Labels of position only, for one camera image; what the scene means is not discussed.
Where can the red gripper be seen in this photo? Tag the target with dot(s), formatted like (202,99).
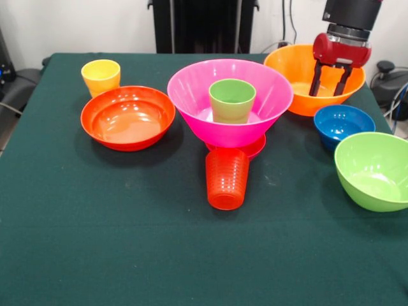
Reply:
(338,52)

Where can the large orange bowl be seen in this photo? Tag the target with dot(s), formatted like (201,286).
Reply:
(287,70)

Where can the small magenta bowl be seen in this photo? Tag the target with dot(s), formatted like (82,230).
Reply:
(258,148)

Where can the green cup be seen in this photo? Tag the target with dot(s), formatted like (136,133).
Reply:
(232,105)

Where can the large pink bowl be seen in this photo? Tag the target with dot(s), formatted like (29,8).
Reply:
(194,105)

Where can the orange-red ribbed cup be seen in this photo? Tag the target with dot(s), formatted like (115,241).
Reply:
(226,181)

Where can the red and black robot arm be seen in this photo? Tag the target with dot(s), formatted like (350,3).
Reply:
(350,16)

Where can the small dark blue bowl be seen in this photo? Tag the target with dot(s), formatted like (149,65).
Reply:
(341,124)

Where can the light green bowl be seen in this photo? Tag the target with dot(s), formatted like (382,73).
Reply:
(373,178)

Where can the dark green tablecloth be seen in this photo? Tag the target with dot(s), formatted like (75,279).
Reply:
(204,239)

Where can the red shallow bowl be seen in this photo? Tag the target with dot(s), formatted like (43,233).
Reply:
(127,122)

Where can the yellow cup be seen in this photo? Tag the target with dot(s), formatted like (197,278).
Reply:
(100,79)

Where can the black equipment box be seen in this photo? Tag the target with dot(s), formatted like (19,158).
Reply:
(4,63)

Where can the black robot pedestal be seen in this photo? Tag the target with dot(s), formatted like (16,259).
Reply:
(204,25)

